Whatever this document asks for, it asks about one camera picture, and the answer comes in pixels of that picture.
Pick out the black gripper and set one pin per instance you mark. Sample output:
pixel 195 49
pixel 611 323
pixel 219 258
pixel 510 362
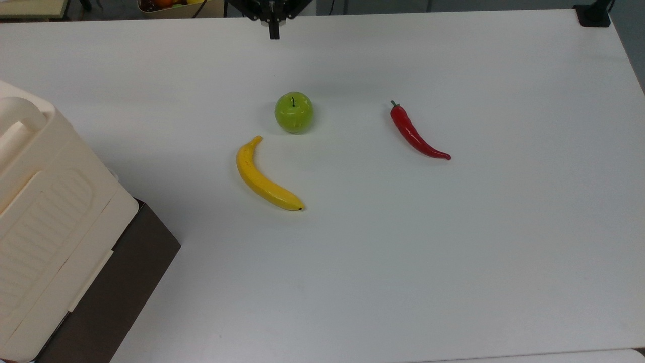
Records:
pixel 269 10

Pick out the cream plastic cabinet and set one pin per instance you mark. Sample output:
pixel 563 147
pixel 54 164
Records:
pixel 50 217

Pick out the green apple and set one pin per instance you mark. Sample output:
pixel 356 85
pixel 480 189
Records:
pixel 294 112

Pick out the fruit basket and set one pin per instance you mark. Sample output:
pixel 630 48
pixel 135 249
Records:
pixel 169 7

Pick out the yellow banana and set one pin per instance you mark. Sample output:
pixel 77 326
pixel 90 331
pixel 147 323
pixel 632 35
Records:
pixel 259 179

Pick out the red chili pepper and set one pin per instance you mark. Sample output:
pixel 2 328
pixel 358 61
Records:
pixel 413 135

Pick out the beige background board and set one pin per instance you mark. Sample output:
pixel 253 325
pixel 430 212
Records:
pixel 30 7

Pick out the dark brown base box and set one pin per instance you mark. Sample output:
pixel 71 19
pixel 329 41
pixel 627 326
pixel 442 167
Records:
pixel 126 282

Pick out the black table clamp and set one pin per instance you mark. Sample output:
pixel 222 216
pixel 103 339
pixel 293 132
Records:
pixel 593 14

